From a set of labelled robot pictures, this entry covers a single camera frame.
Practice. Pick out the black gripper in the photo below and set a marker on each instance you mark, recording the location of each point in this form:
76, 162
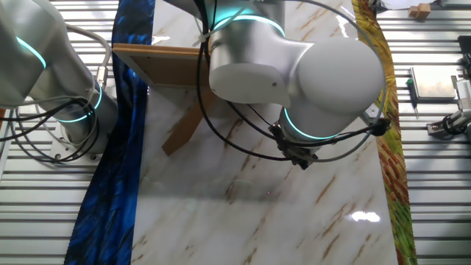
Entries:
289, 145

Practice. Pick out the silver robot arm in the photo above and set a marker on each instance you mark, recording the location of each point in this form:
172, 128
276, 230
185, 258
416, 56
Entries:
331, 73

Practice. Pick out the marble pattern mat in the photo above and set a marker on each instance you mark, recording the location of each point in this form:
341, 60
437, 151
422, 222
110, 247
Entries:
257, 221

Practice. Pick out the grey metal clamp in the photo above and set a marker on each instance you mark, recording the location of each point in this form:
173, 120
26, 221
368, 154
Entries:
438, 129

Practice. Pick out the grey metal plate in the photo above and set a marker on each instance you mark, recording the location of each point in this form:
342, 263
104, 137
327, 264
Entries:
432, 82

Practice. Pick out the white zip tie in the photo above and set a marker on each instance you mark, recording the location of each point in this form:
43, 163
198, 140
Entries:
203, 37

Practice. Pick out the small wooden block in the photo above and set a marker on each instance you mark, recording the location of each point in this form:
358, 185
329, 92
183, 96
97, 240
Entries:
424, 11
413, 11

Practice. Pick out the painted print tablecloth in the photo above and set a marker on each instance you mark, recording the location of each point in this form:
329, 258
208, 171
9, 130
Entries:
110, 184

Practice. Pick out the wooden picture frame stand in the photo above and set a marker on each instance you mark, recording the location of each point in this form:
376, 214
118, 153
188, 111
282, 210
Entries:
165, 66

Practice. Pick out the silver exterior camera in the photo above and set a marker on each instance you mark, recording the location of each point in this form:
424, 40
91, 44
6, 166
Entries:
464, 92

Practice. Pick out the black mount bracket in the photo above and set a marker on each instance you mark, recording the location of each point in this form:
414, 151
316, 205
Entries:
466, 46

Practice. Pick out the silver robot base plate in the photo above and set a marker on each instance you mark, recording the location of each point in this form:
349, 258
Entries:
59, 151

